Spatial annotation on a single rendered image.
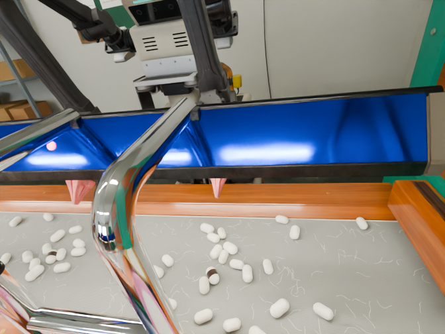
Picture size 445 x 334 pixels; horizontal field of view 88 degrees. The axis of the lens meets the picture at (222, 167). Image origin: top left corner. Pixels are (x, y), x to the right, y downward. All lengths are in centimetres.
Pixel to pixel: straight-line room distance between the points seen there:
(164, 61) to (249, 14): 146
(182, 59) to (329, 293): 86
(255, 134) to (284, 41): 214
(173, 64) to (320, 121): 81
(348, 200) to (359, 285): 22
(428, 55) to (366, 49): 186
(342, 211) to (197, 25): 53
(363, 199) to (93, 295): 66
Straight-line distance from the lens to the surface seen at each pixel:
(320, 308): 49
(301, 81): 243
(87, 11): 100
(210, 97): 52
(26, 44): 76
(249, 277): 51
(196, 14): 55
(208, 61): 56
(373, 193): 71
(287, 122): 24
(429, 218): 53
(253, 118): 24
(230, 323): 47
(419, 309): 56
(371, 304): 53
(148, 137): 18
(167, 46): 102
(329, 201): 66
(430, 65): 65
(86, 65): 304
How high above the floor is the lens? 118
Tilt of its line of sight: 31 degrees down
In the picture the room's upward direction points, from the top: 9 degrees counter-clockwise
